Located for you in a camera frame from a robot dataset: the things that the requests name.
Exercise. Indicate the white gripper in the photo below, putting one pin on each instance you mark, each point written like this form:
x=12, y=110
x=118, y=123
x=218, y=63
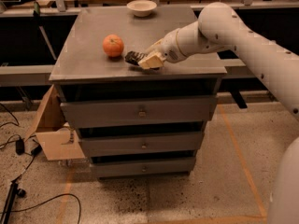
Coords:
x=169, y=49

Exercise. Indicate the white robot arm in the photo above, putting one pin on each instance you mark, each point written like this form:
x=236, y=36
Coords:
x=219, y=28

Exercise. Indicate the orange fruit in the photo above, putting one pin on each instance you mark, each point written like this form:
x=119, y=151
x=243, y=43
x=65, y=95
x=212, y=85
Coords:
x=113, y=46

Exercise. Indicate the white ceramic bowl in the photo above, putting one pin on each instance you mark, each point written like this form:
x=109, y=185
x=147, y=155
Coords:
x=142, y=8

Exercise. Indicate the top grey drawer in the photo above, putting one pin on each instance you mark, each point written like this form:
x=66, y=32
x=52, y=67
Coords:
x=112, y=113

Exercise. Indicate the grey drawer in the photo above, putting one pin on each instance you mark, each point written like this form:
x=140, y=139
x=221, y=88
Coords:
x=150, y=167
x=112, y=113
x=139, y=144

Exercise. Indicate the grey drawer cabinet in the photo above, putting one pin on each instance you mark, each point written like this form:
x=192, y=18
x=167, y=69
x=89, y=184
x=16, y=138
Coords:
x=84, y=73

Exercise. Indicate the middle grey drawer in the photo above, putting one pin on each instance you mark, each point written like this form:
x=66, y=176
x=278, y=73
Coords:
x=139, y=144

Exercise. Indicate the bottom grey drawer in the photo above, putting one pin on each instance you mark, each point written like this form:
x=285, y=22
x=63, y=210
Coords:
x=150, y=167

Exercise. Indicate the cardboard box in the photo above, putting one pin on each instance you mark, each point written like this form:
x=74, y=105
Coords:
x=57, y=139

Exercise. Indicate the black power adapter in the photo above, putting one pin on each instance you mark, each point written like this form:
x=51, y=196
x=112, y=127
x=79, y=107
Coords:
x=19, y=146

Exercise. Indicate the black stand base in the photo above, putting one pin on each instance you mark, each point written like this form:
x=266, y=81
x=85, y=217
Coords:
x=14, y=192

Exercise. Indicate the grey metal rail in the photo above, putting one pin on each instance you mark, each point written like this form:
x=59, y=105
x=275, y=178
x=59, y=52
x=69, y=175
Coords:
x=38, y=75

